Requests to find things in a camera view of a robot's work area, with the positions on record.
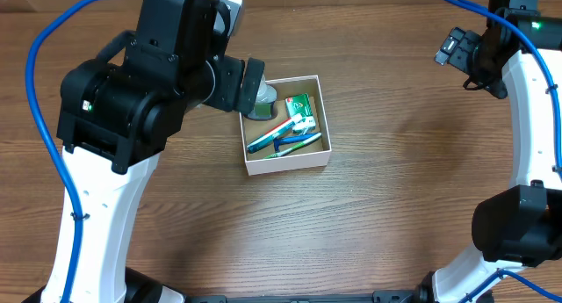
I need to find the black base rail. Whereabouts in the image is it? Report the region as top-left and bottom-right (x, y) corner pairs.
(186, 290), (414, 303)

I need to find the green white toothbrush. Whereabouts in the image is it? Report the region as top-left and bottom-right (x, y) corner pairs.
(265, 133), (322, 159)

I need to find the clear pump soap bottle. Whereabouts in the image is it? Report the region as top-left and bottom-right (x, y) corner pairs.
(245, 76), (277, 121)

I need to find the blue right cable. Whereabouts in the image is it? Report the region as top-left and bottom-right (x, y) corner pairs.
(441, 0), (562, 303)

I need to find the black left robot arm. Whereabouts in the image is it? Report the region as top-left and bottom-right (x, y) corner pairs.
(25, 0), (264, 303)

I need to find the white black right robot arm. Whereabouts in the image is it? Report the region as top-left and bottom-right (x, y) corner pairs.
(410, 0), (561, 303)

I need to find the pink cardboard box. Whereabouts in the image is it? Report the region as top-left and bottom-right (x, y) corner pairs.
(239, 75), (332, 176)

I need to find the green soap bar pack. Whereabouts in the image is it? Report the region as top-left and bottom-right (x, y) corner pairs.
(285, 94), (316, 134)

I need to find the toothpaste tube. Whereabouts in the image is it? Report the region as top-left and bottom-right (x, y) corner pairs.
(247, 113), (305, 154)

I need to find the blue disposable razor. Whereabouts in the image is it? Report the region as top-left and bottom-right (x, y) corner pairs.
(273, 133), (313, 152)

